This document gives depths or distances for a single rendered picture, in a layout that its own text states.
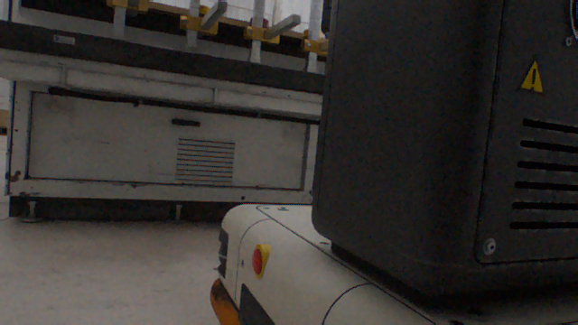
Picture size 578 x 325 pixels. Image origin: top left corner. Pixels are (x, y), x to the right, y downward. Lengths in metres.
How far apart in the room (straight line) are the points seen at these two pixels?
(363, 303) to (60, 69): 1.37
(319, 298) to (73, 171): 1.48
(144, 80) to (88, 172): 0.47
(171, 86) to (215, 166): 0.45
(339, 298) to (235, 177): 1.49
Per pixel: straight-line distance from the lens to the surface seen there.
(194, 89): 1.60
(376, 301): 0.41
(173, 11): 1.78
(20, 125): 1.80
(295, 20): 1.41
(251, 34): 1.65
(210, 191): 1.83
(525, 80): 0.40
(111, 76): 1.58
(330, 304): 0.44
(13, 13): 1.61
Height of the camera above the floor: 0.43
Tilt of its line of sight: 3 degrees down
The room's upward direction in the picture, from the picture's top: 6 degrees clockwise
